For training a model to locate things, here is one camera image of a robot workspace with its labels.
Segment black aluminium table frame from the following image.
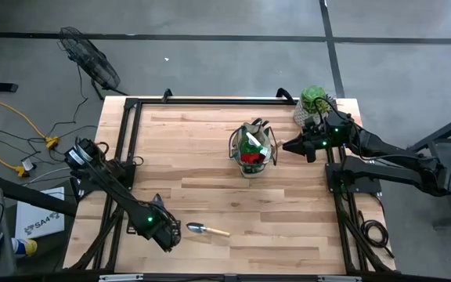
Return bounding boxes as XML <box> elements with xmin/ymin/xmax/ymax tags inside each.
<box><xmin>64</xmin><ymin>96</ymin><xmax>397</xmax><ymax>275</ymax></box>

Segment black floor fan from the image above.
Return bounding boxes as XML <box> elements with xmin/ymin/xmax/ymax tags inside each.
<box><xmin>57</xmin><ymin>26</ymin><xmax>128</xmax><ymax>101</ymax></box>

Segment red gardening gloves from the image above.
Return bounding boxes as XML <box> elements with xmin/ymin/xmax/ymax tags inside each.
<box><xmin>240</xmin><ymin>153</ymin><xmax>266</xmax><ymax>165</ymax></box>

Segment beige gardening bag green trim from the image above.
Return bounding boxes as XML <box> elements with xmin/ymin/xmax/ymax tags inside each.
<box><xmin>228</xmin><ymin>117</ymin><xmax>280</xmax><ymax>179</ymax></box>

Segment yellow white blue object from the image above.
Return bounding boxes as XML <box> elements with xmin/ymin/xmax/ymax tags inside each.
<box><xmin>11</xmin><ymin>237</ymin><xmax>38</xmax><ymax>259</ymax></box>

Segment silver aluminium bracket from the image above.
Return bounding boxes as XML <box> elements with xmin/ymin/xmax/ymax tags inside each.
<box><xmin>317</xmin><ymin>275</ymin><xmax>363</xmax><ymax>282</ymax></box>
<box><xmin>98</xmin><ymin>273</ymin><xmax>145</xmax><ymax>282</ymax></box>

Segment yellow extension cord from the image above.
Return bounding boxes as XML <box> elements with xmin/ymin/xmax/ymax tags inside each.
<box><xmin>0</xmin><ymin>76</ymin><xmax>60</xmax><ymax>177</ymax></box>

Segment silver blade trowel wooden handle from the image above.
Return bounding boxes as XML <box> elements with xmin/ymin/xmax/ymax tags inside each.
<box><xmin>186</xmin><ymin>222</ymin><xmax>231</xmax><ymax>238</ymax></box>

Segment black coiled cable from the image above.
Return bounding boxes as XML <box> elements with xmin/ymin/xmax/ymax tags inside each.
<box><xmin>357</xmin><ymin>210</ymin><xmax>395</xmax><ymax>259</ymax></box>

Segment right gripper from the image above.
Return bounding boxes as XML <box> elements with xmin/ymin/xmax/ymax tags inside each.
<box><xmin>282</xmin><ymin>113</ymin><xmax>354</xmax><ymax>164</ymax></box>

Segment succulent in white patterned pot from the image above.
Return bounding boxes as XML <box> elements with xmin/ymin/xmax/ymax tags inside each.
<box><xmin>293</xmin><ymin>85</ymin><xmax>334</xmax><ymax>128</ymax></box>

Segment white printed cardboard box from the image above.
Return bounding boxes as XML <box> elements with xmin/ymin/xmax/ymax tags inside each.
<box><xmin>15</xmin><ymin>186</ymin><xmax>66</xmax><ymax>240</ymax></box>

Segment green plastic spray bottle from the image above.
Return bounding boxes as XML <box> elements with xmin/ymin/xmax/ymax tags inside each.
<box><xmin>237</xmin><ymin>132</ymin><xmax>270</xmax><ymax>157</ymax></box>

